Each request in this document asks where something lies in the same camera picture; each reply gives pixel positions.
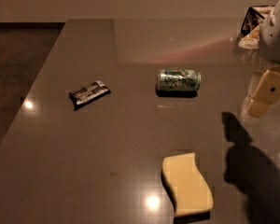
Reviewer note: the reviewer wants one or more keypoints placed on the green soda can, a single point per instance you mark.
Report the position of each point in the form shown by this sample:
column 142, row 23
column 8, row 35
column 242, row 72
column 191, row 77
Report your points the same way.
column 178, row 80

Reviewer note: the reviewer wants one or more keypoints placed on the black wire basket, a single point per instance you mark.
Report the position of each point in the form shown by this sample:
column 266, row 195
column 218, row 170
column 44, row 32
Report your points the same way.
column 254, row 16

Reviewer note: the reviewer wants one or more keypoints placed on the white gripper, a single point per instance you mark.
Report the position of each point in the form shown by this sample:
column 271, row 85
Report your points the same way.
column 276, row 36

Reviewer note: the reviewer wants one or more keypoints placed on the black snack wrapper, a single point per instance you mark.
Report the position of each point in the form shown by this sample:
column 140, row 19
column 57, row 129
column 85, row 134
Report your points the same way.
column 90, row 93

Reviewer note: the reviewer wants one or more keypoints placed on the yellow sponge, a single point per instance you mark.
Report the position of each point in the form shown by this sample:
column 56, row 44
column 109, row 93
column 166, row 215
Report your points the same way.
column 188, row 187

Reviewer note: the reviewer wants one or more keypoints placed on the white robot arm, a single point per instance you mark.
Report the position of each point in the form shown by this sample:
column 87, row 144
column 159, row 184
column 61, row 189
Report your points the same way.
column 261, row 33

